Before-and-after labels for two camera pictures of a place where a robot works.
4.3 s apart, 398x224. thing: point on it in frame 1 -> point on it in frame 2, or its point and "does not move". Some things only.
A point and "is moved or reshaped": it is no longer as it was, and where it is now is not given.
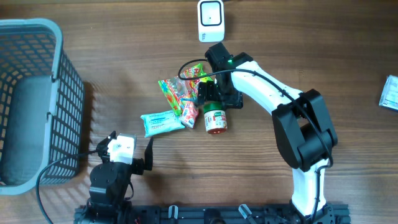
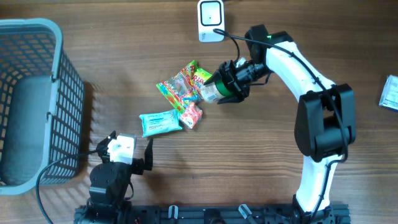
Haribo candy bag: (177, 91) does not move
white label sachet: (389, 96) does not move
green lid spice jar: (215, 117) is moved or reshaped
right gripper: (234, 99) -> (237, 88)
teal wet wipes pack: (160, 122) does not move
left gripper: (138, 165) does not move
